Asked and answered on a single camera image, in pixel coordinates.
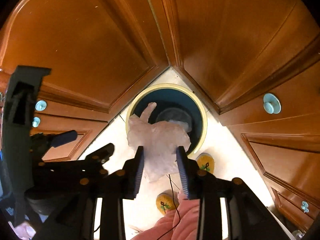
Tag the round trash bin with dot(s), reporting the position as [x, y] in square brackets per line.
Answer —
[175, 104]

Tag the left wooden cabinet door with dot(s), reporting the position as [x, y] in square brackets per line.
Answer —
[101, 52]

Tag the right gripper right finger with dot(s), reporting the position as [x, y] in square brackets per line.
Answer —
[188, 169]

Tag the yellow slipper lower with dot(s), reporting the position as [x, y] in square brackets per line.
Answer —
[166, 202]

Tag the yellow slipper near bin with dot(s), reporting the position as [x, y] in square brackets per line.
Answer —
[206, 162]

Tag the round blue cabinet knob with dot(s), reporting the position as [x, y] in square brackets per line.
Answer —
[271, 104]

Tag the wooden cabinet door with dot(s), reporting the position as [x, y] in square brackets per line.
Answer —
[229, 47]
[101, 52]

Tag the pink trouser leg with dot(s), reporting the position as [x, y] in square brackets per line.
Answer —
[176, 224]

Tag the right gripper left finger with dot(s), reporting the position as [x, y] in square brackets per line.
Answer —
[133, 174]

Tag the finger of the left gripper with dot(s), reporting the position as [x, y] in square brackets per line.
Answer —
[60, 139]
[103, 153]

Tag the right wooden cabinet door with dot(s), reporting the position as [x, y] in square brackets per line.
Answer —
[229, 47]

